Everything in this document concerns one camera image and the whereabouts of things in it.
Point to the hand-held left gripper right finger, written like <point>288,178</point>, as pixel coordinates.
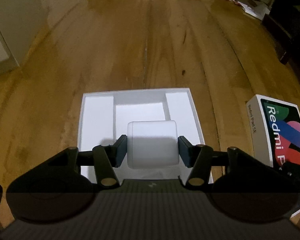
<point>183,151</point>

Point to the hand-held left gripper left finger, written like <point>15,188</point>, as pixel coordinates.
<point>121,150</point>

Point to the white cube charger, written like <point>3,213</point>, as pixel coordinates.
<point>152,145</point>

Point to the wooden desktop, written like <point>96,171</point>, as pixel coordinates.
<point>145,45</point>

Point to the tablet box with colourful print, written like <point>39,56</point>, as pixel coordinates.
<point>287,132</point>

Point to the white cabinet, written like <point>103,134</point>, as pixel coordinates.
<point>12,22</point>

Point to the dark furniture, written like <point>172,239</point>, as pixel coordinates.
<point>292,17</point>

